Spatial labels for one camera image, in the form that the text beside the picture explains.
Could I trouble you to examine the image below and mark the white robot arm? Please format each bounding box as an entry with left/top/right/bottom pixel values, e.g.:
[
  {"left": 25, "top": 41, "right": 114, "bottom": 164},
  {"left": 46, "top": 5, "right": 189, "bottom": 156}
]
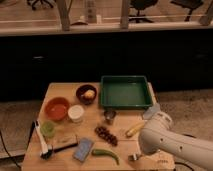
[{"left": 138, "top": 112, "right": 213, "bottom": 171}]

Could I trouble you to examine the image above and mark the small metal cup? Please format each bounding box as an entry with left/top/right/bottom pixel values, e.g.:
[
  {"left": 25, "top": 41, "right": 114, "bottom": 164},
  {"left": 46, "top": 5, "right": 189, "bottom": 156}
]
[{"left": 104, "top": 110, "right": 116, "bottom": 125}]

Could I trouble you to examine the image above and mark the green small cup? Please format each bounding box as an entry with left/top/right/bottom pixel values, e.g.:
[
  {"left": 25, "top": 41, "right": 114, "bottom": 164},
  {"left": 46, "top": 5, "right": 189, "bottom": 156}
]
[{"left": 40, "top": 121, "right": 55, "bottom": 138}]

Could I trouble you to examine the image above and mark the green plastic tray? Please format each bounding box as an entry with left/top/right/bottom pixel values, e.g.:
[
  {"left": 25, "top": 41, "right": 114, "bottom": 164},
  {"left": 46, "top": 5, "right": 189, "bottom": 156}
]
[{"left": 100, "top": 75, "right": 153, "bottom": 110}]

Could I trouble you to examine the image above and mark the yellow round food piece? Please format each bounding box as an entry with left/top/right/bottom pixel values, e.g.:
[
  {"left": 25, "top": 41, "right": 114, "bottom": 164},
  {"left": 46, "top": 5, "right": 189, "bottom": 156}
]
[{"left": 83, "top": 90, "right": 95, "bottom": 99}]

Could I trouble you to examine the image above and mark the dark maroon bowl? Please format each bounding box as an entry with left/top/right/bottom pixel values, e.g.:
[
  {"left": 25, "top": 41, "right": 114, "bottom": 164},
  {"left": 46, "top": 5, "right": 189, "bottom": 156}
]
[{"left": 76, "top": 84, "right": 97, "bottom": 105}]

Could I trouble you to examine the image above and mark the white round container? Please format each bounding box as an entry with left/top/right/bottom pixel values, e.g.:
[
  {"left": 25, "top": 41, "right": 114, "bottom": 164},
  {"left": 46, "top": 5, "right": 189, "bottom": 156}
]
[{"left": 68, "top": 105, "right": 84, "bottom": 123}]

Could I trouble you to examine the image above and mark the dark purple grape bunch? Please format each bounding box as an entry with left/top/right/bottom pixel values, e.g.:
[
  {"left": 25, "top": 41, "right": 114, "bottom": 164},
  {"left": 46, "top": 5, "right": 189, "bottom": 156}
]
[{"left": 95, "top": 126, "right": 118, "bottom": 146}]

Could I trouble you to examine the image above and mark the orange bowl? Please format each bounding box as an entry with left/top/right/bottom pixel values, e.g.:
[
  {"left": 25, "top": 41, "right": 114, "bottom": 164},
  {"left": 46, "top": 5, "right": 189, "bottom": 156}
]
[{"left": 44, "top": 97, "right": 70, "bottom": 121}]

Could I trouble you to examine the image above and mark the blue sponge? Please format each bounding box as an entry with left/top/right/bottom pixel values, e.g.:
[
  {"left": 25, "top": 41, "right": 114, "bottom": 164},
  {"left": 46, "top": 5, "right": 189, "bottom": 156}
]
[{"left": 73, "top": 138, "right": 94, "bottom": 162}]

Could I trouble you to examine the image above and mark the green chili pepper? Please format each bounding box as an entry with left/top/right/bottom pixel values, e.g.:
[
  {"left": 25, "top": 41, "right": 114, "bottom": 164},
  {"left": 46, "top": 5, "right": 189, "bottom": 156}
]
[{"left": 91, "top": 149, "right": 120, "bottom": 165}]

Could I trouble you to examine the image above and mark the black office chair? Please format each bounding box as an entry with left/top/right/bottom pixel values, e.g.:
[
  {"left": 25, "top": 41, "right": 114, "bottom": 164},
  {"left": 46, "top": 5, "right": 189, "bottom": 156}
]
[
  {"left": 129, "top": 0, "right": 158, "bottom": 23},
  {"left": 26, "top": 0, "right": 54, "bottom": 11}
]

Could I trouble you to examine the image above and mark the black office chair left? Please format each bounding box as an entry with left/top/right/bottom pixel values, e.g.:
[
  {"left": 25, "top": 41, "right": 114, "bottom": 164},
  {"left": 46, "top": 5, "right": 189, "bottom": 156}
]
[{"left": 26, "top": 0, "right": 54, "bottom": 11}]

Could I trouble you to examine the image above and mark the black chair right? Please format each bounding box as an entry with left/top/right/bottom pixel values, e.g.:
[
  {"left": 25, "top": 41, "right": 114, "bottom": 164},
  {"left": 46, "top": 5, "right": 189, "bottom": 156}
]
[{"left": 171, "top": 0, "right": 203, "bottom": 22}]

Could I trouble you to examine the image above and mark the white handled dish brush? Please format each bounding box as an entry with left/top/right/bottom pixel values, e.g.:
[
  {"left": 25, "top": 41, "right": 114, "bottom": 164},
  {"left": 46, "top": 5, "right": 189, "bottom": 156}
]
[{"left": 34, "top": 120, "right": 49, "bottom": 158}]

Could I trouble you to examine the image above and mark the black cable left floor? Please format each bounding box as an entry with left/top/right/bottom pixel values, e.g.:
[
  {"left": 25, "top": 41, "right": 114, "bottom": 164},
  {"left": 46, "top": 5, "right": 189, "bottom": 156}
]
[{"left": 0, "top": 129, "right": 22, "bottom": 170}]

